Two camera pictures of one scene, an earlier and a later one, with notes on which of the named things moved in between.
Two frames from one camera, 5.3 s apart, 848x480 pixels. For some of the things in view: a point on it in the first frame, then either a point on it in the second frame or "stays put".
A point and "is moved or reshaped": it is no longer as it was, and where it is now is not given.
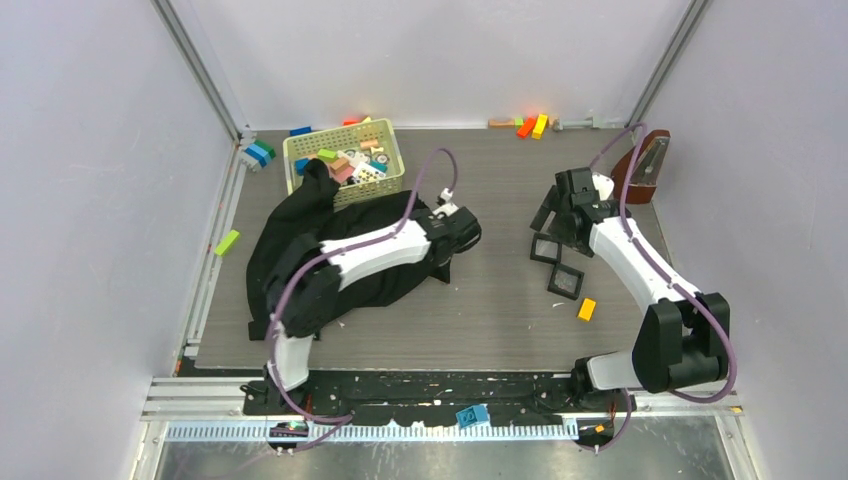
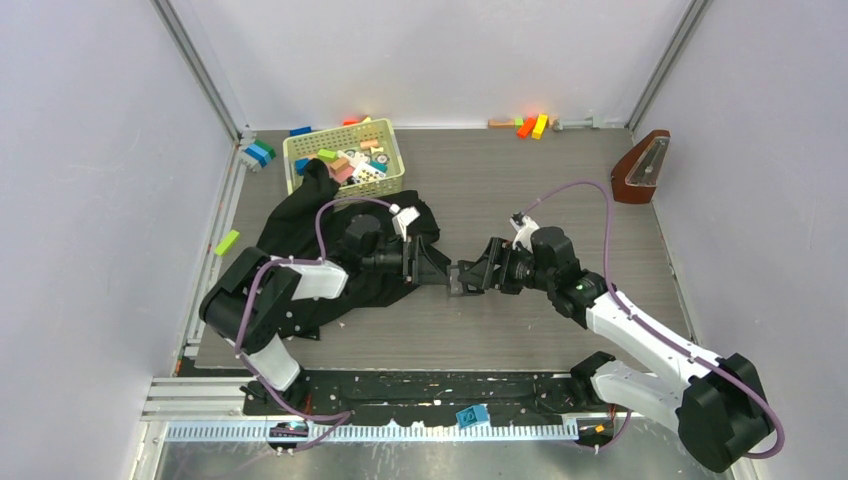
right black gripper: x=548 y=207 to x=498 y=252
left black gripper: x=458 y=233 to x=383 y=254
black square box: x=546 y=248 is moved or reshaped
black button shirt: x=314 y=209 stays put
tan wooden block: x=501 y=124 stays put
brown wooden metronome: x=645 y=171 stays put
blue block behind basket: x=301 y=130 stays put
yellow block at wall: x=540 y=126 stays put
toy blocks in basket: x=349 y=166 stays put
